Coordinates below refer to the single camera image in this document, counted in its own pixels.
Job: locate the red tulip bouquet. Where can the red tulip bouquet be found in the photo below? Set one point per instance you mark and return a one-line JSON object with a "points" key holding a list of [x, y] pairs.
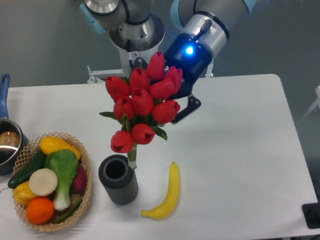
{"points": [[142, 105]]}

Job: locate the yellow squash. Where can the yellow squash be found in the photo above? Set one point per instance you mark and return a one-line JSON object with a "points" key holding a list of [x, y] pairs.
{"points": [[51, 144]]}

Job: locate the yellow lemon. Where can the yellow lemon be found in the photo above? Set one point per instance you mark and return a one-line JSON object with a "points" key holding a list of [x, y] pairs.
{"points": [[22, 194]]}

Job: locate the orange fruit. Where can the orange fruit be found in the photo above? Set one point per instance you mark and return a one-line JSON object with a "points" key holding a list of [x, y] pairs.
{"points": [[40, 210]]}

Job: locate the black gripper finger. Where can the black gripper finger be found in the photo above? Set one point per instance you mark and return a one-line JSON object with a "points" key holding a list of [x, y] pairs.
{"points": [[193, 103]]}

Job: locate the blue handled saucepan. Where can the blue handled saucepan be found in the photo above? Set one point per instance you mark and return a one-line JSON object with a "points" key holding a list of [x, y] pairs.
{"points": [[12, 139]]}

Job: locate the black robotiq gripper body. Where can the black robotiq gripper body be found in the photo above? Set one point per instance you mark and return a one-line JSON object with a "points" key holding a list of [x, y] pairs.
{"points": [[171, 75]]}

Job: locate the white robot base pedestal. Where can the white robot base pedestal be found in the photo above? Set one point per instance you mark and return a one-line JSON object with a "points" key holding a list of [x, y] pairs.
{"points": [[136, 43]]}

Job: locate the woven wicker basket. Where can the woven wicker basket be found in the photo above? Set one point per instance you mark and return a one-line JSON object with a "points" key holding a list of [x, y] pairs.
{"points": [[26, 154]]}

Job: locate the green bean pod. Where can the green bean pod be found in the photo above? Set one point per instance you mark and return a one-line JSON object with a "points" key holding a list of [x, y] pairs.
{"points": [[67, 214]]}

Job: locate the dark grey ribbed vase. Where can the dark grey ribbed vase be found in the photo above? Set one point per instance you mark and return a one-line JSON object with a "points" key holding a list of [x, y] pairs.
{"points": [[118, 179]]}

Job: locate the black device at edge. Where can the black device at edge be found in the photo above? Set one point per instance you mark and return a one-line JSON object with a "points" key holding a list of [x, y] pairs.
{"points": [[311, 212]]}

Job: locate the green bok choy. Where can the green bok choy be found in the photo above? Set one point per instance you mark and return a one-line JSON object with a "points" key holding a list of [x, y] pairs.
{"points": [[64, 164]]}

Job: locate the purple radish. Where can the purple radish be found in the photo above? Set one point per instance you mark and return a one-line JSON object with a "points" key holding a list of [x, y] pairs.
{"points": [[80, 180]]}

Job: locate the yellow banana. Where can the yellow banana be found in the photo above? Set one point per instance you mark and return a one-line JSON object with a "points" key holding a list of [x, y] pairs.
{"points": [[168, 205]]}

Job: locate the green cucumber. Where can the green cucumber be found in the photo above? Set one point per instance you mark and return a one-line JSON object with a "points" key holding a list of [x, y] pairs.
{"points": [[37, 162]]}

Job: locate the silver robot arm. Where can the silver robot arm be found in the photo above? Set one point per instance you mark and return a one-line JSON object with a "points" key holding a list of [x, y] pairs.
{"points": [[212, 18]]}

